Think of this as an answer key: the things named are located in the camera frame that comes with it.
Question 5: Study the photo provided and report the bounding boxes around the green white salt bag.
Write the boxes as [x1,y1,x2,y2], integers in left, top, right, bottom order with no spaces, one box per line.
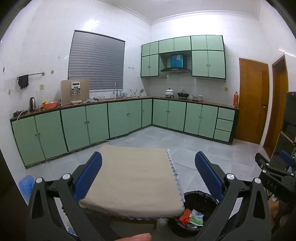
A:
[190,209,204,226]

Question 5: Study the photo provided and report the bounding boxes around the black trash bin with bag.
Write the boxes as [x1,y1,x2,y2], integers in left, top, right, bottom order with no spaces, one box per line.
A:
[168,191,218,237]

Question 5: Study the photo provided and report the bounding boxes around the green base kitchen cabinets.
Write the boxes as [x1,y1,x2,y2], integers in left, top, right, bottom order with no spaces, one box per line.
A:
[11,97,239,168]

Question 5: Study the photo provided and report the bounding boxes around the operator left hand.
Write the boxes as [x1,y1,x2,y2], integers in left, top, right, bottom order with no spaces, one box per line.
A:
[115,233,152,241]

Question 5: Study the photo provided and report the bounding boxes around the black glass cabinet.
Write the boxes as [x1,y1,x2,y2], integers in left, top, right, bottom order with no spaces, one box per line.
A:
[270,91,296,170]

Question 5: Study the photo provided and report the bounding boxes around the wooden table with beige cloth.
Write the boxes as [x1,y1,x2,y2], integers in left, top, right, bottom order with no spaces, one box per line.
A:
[79,145,185,220]

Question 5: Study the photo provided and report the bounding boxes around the blue plastic bag on floor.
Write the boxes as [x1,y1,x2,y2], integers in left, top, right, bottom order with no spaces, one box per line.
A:
[18,175,35,204]

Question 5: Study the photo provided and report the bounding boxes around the orange thermos bottle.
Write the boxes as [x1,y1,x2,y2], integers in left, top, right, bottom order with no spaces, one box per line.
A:
[233,91,239,108]

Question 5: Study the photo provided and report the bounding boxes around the wooden door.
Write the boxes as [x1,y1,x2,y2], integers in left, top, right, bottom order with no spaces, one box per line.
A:
[263,55,288,158]
[235,58,269,144]

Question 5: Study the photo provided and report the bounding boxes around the orange plastic basin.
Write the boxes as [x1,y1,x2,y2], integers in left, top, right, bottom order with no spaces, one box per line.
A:
[42,101,58,110]

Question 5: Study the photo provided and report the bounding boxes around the black wok on stove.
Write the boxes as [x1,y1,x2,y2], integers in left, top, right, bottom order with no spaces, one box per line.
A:
[177,90,189,99]

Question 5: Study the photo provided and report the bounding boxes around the cardboard box water dispenser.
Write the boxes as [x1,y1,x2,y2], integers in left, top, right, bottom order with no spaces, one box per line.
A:
[61,79,90,105]

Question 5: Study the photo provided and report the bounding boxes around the steel electric kettle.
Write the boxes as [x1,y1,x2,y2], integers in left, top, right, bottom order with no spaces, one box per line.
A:
[29,97,37,112]

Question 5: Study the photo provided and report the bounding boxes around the chrome sink faucet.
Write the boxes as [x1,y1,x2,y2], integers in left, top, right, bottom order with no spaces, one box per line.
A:
[113,82,119,98]

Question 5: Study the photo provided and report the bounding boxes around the range hood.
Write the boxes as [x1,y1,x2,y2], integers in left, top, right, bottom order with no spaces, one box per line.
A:
[159,54,192,75]

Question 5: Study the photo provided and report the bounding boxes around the grey window roller blind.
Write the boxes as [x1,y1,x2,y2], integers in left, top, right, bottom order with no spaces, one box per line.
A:
[68,30,125,91]

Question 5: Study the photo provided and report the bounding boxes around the wall towel rail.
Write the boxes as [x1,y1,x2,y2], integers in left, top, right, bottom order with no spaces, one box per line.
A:
[16,71,46,80]

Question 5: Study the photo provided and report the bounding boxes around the dark towel on rail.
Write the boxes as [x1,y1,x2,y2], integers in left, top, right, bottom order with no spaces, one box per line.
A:
[18,75,29,89]

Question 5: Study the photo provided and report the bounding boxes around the green upper wall cabinets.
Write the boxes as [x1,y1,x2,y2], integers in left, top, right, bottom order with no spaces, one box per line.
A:
[140,35,226,80]

